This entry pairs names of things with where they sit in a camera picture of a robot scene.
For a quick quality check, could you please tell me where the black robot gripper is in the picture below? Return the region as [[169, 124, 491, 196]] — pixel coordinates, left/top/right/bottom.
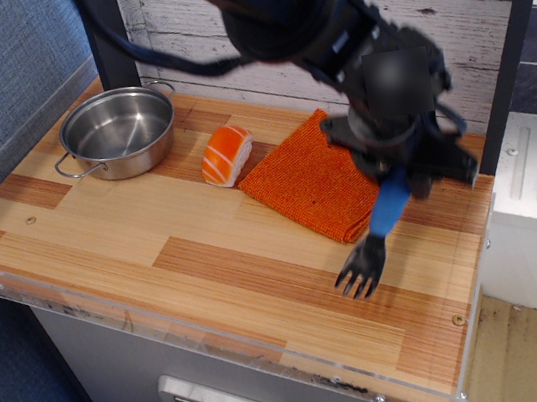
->
[[320, 27, 479, 199]]

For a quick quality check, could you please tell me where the blue handled metal fork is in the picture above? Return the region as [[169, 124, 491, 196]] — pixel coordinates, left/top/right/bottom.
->
[[335, 166, 411, 299]]

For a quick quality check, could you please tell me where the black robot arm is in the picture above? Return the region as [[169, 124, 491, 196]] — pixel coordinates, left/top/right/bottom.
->
[[206, 0, 479, 199]]

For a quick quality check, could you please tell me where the orange knitted cloth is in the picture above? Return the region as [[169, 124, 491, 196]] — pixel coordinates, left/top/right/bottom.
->
[[239, 109, 379, 244]]

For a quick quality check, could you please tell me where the salmon sushi toy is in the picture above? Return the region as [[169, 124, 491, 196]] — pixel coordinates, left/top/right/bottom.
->
[[201, 125, 254, 188]]

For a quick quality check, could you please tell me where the stainless steel pot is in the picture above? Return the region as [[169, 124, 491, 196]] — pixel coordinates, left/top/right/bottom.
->
[[55, 80, 175, 181]]

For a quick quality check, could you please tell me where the clear acrylic table edge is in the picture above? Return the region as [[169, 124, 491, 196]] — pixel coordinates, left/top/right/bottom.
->
[[0, 176, 493, 402]]

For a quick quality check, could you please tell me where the black right frame post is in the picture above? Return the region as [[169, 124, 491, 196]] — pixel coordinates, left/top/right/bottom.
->
[[480, 0, 533, 176]]

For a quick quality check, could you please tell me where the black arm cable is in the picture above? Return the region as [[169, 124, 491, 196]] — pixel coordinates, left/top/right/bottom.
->
[[76, 0, 250, 95]]

